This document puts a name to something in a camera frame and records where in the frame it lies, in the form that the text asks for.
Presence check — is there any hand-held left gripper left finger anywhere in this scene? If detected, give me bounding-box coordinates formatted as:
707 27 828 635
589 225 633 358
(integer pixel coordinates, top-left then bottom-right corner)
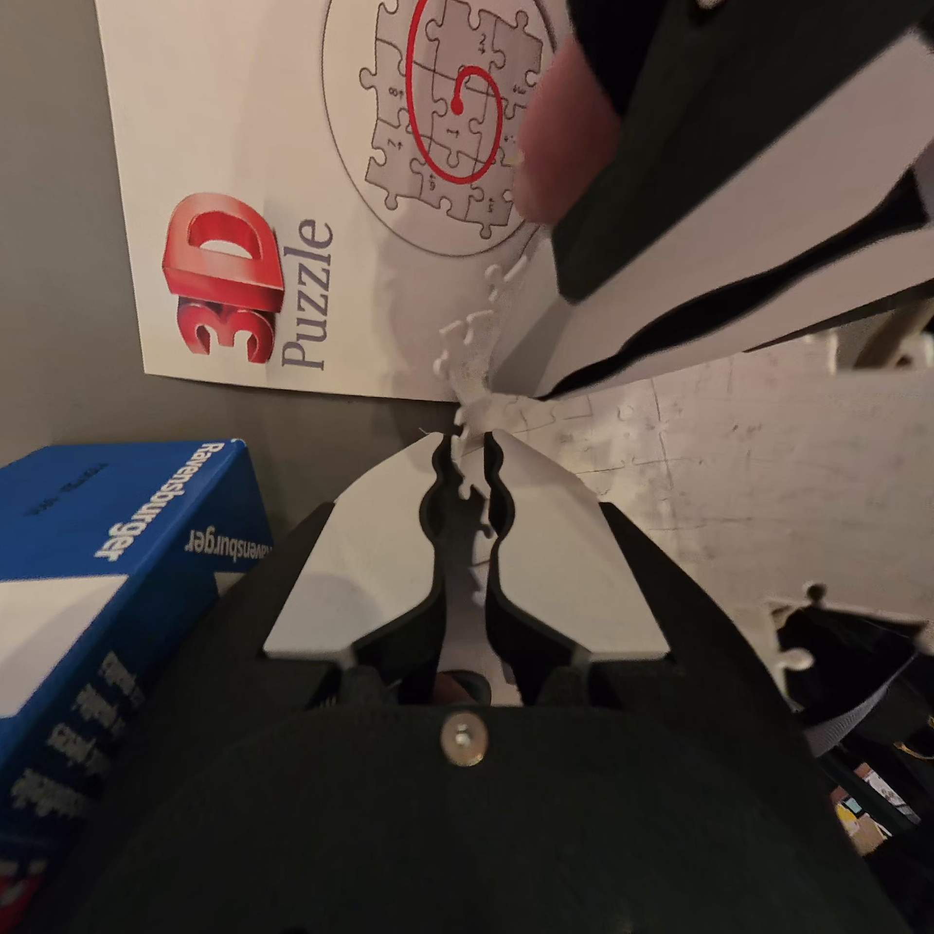
263 431 448 701

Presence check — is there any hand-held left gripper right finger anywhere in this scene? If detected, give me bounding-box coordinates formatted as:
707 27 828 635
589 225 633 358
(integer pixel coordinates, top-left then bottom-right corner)
484 431 671 701

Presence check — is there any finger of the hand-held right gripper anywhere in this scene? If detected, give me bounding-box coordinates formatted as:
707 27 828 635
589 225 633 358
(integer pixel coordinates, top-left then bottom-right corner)
496 33 934 400
547 175 934 400

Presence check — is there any partly built puzzle ball shell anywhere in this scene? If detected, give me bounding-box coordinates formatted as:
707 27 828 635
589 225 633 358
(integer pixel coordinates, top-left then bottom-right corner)
434 248 934 705

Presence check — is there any blue puzzle box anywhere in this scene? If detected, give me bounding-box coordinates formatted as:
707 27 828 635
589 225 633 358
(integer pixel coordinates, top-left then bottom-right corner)
0 438 274 913

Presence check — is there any person's right hand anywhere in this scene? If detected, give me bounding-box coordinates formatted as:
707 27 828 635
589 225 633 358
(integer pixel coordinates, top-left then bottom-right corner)
513 33 630 225

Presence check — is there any white instruction leaflet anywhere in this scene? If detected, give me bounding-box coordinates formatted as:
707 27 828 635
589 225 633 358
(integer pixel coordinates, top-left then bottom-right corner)
95 0 585 404

